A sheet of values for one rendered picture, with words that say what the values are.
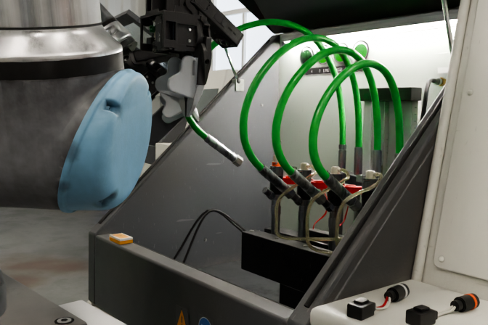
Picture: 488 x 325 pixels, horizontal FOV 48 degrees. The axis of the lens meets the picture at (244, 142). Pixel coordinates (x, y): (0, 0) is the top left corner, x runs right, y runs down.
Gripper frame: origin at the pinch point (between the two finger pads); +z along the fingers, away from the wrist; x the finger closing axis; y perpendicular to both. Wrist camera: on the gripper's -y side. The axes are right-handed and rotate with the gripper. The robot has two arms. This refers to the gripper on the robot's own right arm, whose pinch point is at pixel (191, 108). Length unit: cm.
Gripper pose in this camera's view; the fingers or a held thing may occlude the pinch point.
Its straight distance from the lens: 86.1
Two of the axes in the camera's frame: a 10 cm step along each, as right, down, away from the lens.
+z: -0.2, 10.0, 0.5
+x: 6.2, 0.5, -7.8
